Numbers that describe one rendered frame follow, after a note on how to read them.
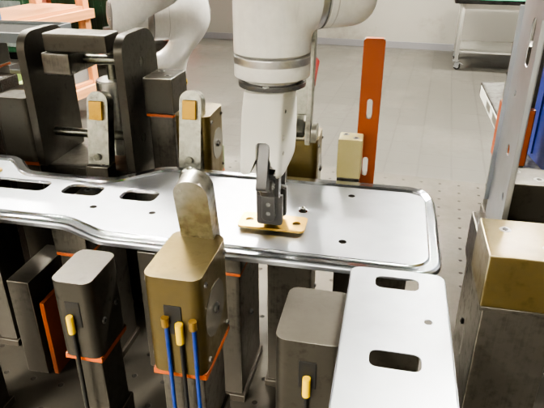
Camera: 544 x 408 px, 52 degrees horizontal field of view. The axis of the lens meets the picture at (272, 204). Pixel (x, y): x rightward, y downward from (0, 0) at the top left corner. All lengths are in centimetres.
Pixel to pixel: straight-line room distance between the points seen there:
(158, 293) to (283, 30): 29
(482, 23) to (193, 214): 682
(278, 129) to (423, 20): 671
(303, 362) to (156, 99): 54
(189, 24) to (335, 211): 73
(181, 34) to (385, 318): 95
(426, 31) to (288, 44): 672
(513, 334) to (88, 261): 47
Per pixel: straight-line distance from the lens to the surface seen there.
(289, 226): 69
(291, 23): 59
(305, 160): 85
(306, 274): 77
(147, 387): 93
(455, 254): 128
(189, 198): 56
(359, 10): 62
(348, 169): 82
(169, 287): 54
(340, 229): 70
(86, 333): 69
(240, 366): 84
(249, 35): 59
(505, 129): 72
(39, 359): 98
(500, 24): 731
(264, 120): 60
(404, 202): 78
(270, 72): 59
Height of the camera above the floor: 134
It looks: 26 degrees down
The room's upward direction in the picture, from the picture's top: straight up
